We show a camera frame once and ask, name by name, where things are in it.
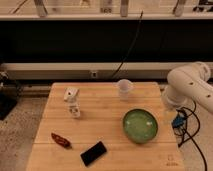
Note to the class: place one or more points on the black object at left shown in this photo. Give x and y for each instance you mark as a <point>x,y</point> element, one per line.
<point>9,94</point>

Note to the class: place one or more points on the black smartphone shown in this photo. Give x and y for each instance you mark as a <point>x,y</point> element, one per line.
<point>93,153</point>

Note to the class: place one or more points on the blue connector box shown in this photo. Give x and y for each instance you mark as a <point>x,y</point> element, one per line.
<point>178,121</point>

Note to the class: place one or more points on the white spray bottle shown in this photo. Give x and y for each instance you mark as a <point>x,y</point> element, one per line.
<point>70,97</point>

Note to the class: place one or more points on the clear plastic cup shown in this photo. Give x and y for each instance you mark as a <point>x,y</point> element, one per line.
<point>124,86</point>

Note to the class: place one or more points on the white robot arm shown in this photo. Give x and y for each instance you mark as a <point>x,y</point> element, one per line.
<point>189,82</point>

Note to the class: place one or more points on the green bowl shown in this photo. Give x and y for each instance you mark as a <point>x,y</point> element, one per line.
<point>140,126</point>

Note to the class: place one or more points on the red chili pepper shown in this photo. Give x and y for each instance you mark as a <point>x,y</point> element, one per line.
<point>61,141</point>

